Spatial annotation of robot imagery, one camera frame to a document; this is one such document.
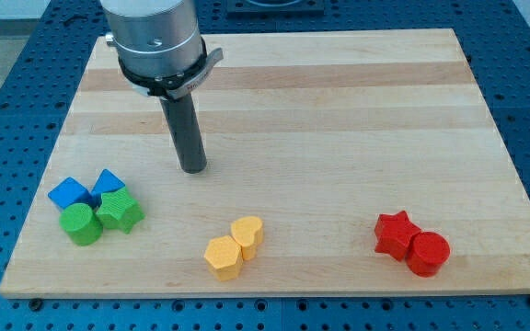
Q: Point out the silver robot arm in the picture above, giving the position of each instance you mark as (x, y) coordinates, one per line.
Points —
(159, 45)

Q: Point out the yellow hexagon block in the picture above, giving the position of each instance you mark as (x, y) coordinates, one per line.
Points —
(223, 256)

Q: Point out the red star block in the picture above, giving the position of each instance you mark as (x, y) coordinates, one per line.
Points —
(394, 234)

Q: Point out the green star block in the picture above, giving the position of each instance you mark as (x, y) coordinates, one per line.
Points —
(119, 210)

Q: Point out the wooden board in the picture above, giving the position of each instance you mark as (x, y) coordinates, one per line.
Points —
(316, 133)

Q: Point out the yellow heart block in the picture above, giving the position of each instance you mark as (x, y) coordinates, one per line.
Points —
(248, 232)

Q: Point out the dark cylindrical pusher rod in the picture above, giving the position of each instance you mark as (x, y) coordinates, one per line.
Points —
(185, 133)

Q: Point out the blue triangle block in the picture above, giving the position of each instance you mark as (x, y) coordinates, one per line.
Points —
(107, 182)

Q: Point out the red cylinder block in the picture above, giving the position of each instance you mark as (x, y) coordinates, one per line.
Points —
(427, 254)

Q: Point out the green cylinder block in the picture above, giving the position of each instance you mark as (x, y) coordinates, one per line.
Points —
(81, 224)

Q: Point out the blue cube block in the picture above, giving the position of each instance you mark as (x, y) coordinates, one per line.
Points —
(69, 192)

